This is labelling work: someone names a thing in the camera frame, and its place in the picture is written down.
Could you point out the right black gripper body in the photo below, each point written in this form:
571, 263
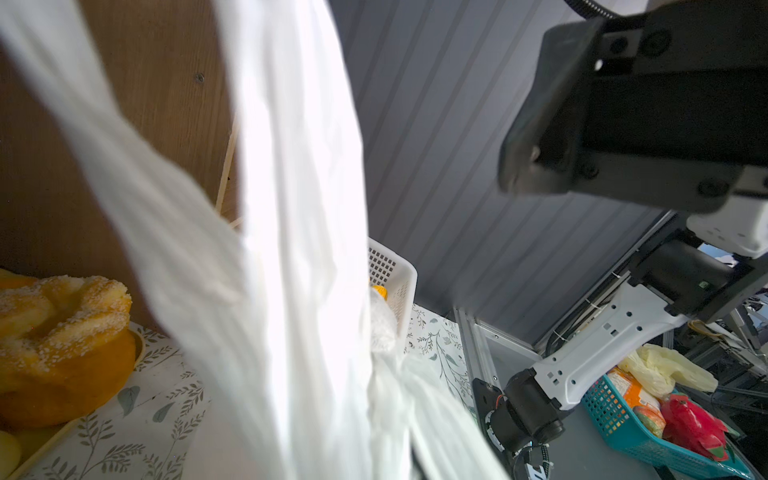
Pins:
667, 108

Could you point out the white plastic produce basket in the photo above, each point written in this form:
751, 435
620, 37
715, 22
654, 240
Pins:
399, 277

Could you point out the white plastic grocery bag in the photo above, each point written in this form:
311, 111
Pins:
296, 390

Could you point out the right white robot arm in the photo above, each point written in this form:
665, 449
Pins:
702, 267

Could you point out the teal plastic basket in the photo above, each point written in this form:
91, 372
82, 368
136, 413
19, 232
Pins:
624, 432

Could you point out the wooden shelf unit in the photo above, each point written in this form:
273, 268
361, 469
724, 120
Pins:
185, 255

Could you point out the tray of bread rolls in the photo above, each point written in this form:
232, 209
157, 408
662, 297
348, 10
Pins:
66, 350

